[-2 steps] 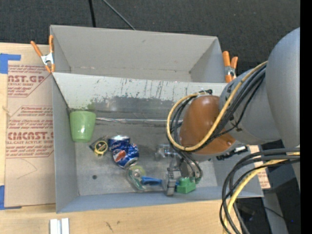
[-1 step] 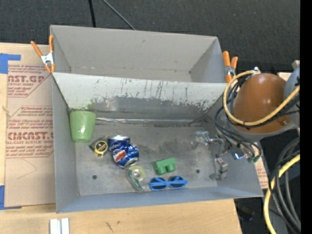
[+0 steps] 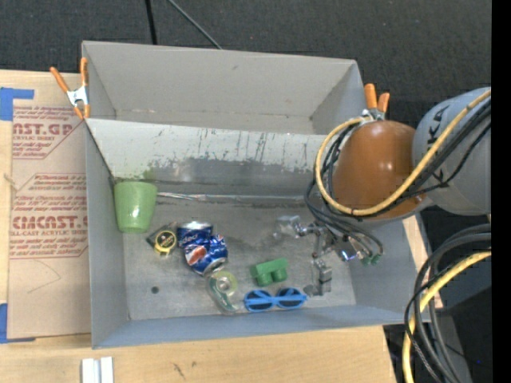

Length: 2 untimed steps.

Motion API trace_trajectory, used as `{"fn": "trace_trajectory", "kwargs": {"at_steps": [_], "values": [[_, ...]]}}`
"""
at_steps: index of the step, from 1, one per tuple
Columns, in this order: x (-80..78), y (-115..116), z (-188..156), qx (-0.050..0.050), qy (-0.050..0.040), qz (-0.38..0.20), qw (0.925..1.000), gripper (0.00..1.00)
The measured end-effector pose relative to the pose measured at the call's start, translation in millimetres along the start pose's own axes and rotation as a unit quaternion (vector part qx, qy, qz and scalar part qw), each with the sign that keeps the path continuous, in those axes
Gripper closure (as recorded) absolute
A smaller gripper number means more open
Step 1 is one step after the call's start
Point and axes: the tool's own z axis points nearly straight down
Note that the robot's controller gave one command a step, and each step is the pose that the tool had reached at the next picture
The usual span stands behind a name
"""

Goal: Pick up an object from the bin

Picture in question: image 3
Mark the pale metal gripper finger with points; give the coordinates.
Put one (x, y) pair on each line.
(324, 277)
(288, 226)

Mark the grey metal bin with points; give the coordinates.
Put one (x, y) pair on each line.
(247, 238)

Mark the green toy block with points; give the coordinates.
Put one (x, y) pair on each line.
(268, 273)

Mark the blue sunglasses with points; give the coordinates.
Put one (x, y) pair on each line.
(275, 299)

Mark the clear tape dispenser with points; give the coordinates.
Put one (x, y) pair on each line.
(223, 287)

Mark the crushed blue soda can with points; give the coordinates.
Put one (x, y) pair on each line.
(201, 249)

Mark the green plastic cup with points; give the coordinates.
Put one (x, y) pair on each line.
(135, 206)

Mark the brown cardboard board red print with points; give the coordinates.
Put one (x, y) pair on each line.
(48, 277)

